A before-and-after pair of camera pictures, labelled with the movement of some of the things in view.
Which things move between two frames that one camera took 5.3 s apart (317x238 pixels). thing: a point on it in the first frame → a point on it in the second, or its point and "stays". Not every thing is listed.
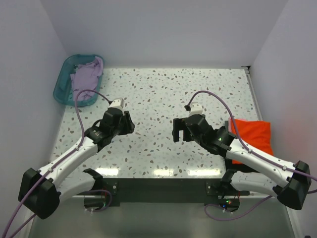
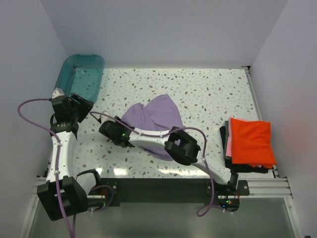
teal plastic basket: x=63 y=90 stays
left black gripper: x=129 y=126 → x=85 y=106
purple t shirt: x=86 y=77 → x=161 y=114
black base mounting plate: x=167 y=192 stays
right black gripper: x=179 y=125 → x=118 y=123
